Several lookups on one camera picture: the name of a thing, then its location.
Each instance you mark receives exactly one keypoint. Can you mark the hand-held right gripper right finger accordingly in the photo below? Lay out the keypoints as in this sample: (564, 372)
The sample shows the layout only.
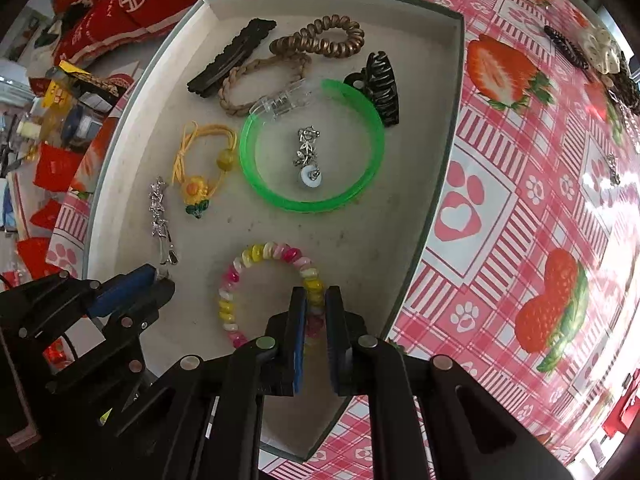
(332, 340)

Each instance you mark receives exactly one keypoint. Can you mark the grey jewelry tray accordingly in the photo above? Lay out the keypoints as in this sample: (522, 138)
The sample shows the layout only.
(350, 240)

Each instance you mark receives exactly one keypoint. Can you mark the green translucent bangle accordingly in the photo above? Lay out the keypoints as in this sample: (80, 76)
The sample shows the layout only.
(372, 130)

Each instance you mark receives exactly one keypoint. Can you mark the silver leaf hair clip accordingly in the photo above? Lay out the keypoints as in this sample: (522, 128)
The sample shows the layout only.
(159, 220)

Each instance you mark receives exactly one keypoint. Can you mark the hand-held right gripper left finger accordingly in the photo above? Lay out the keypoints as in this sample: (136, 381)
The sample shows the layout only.
(300, 340)

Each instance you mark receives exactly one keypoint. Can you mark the black claw hair clip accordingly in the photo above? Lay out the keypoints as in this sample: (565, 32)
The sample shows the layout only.
(382, 85)

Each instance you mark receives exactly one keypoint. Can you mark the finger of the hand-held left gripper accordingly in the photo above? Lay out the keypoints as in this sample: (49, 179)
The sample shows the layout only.
(160, 292)
(120, 290)

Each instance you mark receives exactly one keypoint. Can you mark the silver charm with white disc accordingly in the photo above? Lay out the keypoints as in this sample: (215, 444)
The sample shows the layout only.
(310, 177)

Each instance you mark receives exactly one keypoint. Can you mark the white scrunchie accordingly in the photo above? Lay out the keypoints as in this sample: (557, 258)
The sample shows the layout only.
(600, 50)

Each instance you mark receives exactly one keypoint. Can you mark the clear claw hair clip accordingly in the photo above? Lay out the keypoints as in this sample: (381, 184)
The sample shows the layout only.
(280, 102)

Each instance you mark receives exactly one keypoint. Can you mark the dark patterned scrunchie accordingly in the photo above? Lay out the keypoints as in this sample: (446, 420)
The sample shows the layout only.
(627, 87)

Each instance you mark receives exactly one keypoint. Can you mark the pink checked strawberry tablecloth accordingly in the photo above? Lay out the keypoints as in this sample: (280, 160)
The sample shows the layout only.
(500, 240)

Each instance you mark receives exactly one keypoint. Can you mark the small silver charm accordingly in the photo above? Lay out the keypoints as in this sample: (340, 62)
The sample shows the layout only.
(612, 167)

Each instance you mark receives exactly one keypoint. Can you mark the red plastic stool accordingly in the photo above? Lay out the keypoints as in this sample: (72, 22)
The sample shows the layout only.
(625, 410)

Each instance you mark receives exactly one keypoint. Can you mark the black serrated hair clip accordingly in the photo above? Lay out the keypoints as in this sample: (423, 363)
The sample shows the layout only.
(225, 60)

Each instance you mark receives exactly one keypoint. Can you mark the yellow packet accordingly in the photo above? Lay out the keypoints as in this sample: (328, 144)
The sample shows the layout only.
(55, 92)

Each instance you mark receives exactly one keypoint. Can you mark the red paper packet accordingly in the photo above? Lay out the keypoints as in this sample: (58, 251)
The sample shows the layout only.
(55, 167)

